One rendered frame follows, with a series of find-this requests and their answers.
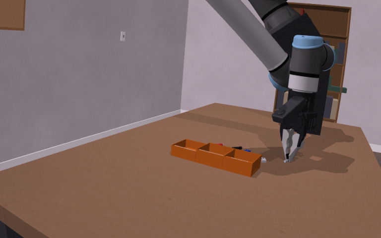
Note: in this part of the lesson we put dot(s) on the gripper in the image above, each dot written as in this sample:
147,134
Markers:
300,123

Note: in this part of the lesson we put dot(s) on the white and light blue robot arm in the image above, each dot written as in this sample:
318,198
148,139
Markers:
310,55

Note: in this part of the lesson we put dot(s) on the orange bin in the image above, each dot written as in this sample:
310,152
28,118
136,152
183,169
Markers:
229,159

